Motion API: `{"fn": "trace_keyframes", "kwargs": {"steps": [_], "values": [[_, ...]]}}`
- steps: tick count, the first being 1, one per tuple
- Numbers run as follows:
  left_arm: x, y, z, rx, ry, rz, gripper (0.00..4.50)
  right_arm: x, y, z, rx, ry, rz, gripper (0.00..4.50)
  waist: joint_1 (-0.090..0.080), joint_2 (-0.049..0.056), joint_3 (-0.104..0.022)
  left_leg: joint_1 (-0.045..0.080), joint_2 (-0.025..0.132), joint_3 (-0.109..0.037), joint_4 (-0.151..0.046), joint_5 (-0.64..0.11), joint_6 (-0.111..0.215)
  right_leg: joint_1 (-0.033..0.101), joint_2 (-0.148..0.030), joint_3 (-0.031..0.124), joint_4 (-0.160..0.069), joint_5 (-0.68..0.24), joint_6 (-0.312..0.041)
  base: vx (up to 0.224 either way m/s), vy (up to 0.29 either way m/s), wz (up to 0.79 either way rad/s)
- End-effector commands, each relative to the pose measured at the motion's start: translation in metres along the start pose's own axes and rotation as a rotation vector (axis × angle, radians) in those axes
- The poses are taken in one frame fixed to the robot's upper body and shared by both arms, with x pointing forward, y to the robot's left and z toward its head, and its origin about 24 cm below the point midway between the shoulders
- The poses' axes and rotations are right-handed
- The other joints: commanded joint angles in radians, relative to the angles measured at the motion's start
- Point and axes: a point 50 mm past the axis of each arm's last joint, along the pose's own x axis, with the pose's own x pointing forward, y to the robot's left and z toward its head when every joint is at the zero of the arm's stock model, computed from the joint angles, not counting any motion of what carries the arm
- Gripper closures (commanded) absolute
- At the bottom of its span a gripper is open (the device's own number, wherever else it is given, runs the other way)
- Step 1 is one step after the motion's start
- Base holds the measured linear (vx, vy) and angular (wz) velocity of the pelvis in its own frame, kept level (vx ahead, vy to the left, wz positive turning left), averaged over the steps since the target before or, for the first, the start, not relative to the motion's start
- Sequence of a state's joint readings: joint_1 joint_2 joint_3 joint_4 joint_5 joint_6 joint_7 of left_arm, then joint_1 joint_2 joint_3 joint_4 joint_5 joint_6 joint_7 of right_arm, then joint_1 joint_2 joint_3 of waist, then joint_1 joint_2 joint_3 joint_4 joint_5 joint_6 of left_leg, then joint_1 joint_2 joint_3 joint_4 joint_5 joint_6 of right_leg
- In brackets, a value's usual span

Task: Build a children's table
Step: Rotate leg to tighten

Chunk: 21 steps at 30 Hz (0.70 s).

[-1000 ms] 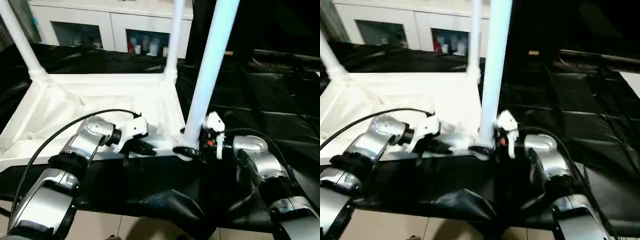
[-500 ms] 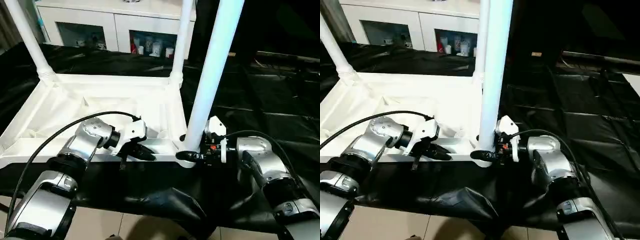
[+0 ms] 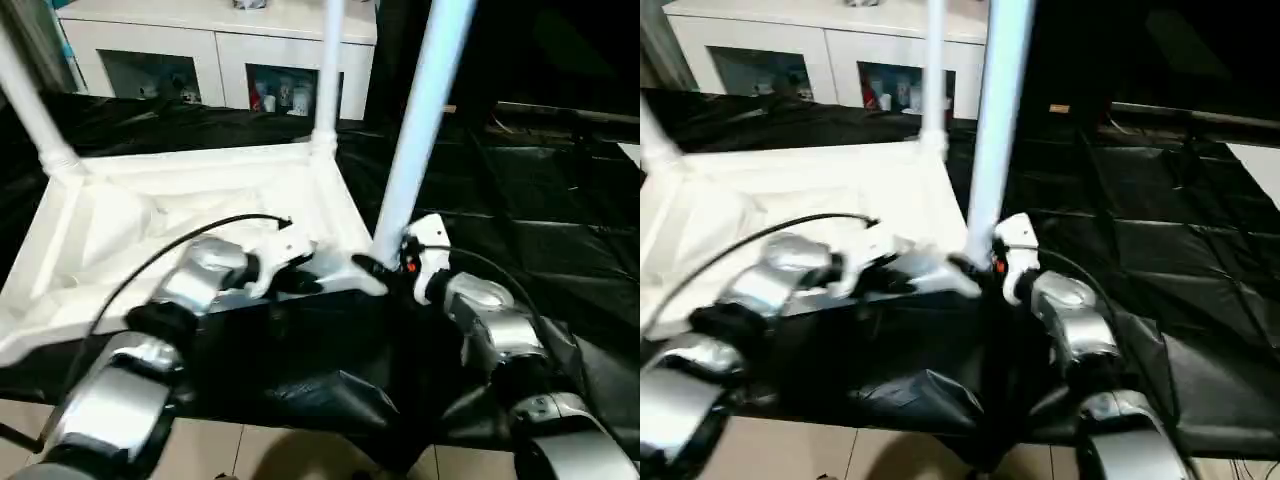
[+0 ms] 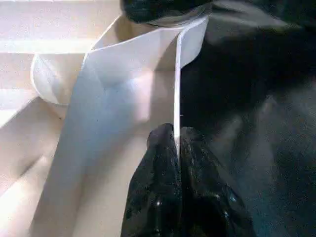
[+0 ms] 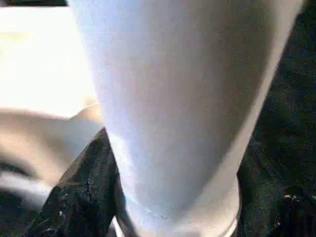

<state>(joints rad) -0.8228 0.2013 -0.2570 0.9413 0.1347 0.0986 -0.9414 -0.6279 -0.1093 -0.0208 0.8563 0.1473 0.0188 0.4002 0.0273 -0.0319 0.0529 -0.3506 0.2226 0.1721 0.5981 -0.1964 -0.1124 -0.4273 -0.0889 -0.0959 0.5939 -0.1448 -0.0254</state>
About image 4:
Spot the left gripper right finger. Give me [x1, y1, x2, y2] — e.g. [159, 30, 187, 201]
[178, 127, 258, 237]

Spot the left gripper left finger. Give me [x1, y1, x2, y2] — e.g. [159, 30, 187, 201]
[121, 123, 182, 237]

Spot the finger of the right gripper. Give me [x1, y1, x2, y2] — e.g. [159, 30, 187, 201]
[120, 0, 218, 25]

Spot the white plastic table top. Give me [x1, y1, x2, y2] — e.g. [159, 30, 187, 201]
[0, 0, 210, 237]

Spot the black mat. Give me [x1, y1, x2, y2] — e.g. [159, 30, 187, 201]
[173, 0, 316, 237]

